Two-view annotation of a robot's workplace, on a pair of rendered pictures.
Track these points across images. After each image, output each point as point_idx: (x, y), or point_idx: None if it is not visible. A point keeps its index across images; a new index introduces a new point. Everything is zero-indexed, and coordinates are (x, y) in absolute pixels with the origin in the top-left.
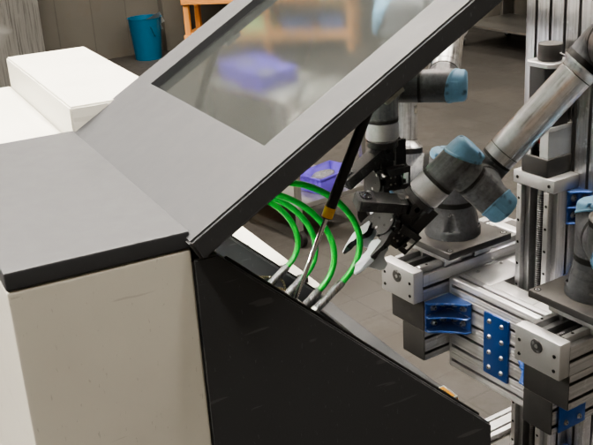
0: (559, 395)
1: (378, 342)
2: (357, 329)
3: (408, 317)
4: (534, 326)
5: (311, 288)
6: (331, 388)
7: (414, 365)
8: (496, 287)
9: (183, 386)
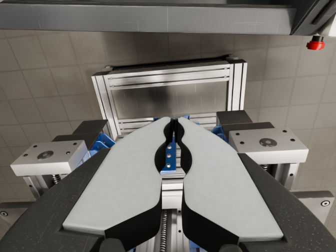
0: (59, 140)
1: (141, 24)
2: (188, 19)
3: (246, 126)
4: (55, 171)
5: (327, 3)
6: None
7: (63, 29)
8: (181, 197)
9: None
